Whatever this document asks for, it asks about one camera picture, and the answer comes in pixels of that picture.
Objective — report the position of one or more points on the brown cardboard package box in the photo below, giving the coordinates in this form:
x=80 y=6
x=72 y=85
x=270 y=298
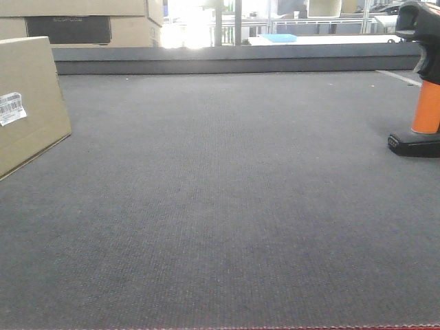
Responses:
x=28 y=68

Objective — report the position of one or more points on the orange black barcode scanner gun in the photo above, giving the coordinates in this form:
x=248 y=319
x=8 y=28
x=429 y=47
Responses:
x=419 y=22

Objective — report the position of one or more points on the blue plastic tray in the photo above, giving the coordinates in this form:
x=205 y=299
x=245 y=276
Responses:
x=278 y=38

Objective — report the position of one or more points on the white plastic bin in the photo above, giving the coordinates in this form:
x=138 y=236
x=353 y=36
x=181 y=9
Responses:
x=317 y=9

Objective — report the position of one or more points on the white table top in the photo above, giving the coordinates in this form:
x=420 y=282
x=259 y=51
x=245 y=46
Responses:
x=333 y=39

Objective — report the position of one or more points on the white barcode label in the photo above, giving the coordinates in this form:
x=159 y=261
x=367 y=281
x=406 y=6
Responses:
x=12 y=108

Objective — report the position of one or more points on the dark grey conveyor side rail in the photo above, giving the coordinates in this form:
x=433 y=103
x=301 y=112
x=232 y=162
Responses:
x=236 y=60

